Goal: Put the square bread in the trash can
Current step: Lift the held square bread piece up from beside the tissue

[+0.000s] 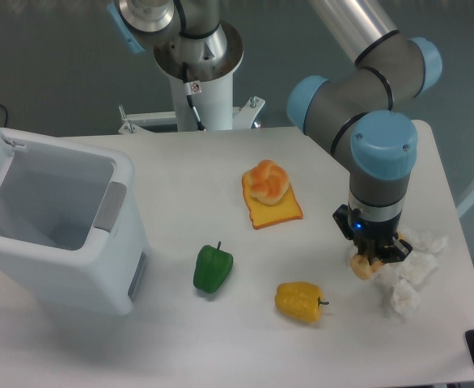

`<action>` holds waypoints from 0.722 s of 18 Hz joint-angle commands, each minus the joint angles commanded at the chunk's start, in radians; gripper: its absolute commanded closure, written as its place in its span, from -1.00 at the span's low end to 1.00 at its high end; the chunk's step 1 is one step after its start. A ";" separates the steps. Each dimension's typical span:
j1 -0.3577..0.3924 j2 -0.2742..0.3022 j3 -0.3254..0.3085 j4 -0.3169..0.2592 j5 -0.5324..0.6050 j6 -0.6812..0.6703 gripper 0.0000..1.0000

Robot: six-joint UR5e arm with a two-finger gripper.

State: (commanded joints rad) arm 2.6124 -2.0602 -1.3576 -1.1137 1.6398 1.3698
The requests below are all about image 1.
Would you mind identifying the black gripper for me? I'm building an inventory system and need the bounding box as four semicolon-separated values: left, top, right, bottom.
332;205;413;267

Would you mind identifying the pale square bread piece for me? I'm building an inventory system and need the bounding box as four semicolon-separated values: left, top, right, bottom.
349;254;384;280

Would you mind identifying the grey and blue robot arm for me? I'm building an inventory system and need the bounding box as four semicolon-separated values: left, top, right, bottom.
108;1;442;264

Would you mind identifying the knotted round bread roll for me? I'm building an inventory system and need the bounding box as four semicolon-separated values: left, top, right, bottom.
244;159;290;205

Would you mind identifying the white trash can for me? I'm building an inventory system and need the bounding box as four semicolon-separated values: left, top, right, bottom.
0;127;148;315

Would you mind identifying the crumpled white tissue paper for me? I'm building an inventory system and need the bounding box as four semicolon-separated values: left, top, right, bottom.
374;226;449;322

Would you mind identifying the yellow bell pepper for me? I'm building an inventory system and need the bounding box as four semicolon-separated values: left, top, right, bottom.
274;281;329;323

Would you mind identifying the orange toast slice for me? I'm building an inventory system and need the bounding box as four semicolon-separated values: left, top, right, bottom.
241;171;303;230

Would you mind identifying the green bell pepper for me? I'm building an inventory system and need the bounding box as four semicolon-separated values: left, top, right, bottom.
193;241;234;294

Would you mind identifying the white table frame bracket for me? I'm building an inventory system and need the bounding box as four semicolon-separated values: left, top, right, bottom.
117;95;266;136

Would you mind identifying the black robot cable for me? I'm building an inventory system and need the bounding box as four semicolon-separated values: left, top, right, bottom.
181;62;208;133

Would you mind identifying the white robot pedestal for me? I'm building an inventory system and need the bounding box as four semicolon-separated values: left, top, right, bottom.
154;20;243;132

